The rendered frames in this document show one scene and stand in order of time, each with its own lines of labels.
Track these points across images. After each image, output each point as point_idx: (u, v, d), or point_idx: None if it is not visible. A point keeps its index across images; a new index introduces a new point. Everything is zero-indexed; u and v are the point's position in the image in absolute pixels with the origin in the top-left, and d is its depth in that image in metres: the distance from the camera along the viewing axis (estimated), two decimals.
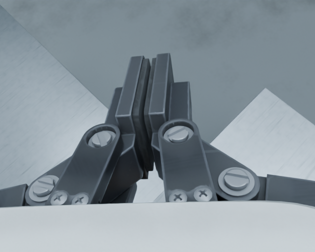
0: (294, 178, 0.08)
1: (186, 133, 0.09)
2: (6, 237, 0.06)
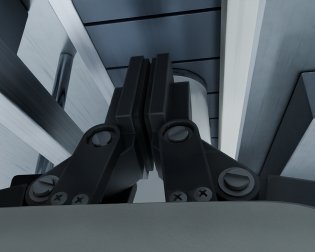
0: (294, 178, 0.08)
1: (186, 133, 0.09)
2: (6, 237, 0.06)
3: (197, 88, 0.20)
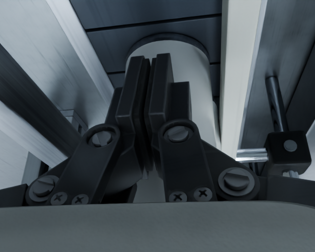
0: (294, 178, 0.08)
1: (186, 133, 0.09)
2: (6, 237, 0.06)
3: (196, 54, 0.17)
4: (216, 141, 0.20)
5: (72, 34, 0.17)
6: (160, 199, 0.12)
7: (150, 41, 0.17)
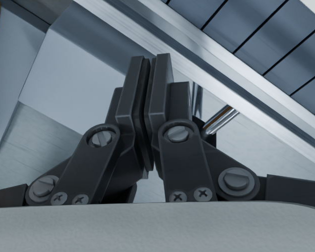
0: (294, 178, 0.08)
1: (186, 133, 0.09)
2: (6, 237, 0.06)
3: None
4: None
5: None
6: None
7: None
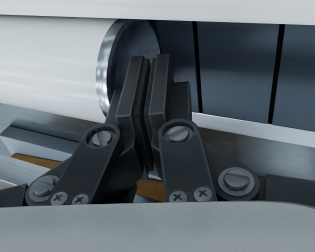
0: (294, 178, 0.08)
1: (186, 133, 0.09)
2: (6, 237, 0.06)
3: None
4: None
5: None
6: None
7: None
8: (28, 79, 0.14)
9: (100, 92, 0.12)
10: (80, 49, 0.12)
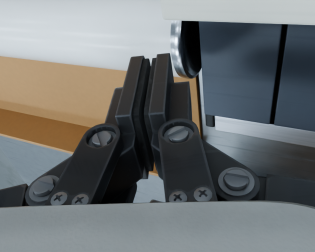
0: (294, 178, 0.08)
1: (186, 133, 0.09)
2: (6, 237, 0.06)
3: None
4: None
5: None
6: None
7: None
8: (105, 36, 0.16)
9: (173, 43, 0.15)
10: (155, 7, 0.15)
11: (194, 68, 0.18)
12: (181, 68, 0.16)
